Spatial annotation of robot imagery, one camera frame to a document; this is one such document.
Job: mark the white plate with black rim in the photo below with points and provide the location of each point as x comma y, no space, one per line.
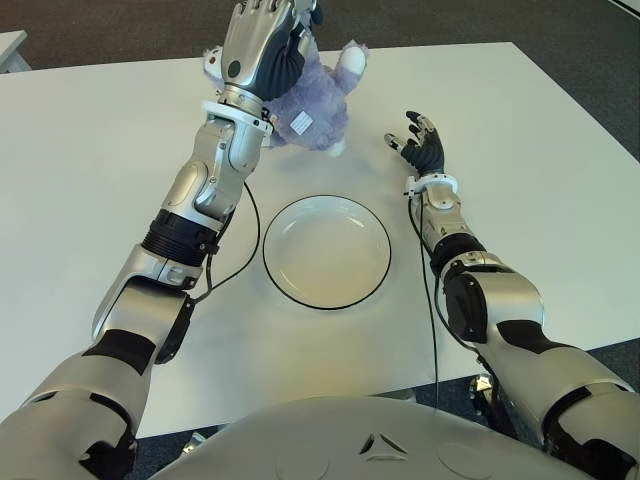
327,252

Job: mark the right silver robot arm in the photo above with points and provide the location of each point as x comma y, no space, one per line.
505,305

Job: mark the purple plush bunny doll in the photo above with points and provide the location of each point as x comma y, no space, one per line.
320,100

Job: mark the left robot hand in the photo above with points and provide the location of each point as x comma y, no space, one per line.
250,45

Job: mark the metal robot base part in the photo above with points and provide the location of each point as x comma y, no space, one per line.
195,441
482,394

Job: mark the white side table corner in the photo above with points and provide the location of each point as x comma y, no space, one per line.
12,50

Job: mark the silver robot torso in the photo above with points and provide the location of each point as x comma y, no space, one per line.
370,445

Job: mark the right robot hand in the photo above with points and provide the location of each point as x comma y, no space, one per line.
427,152

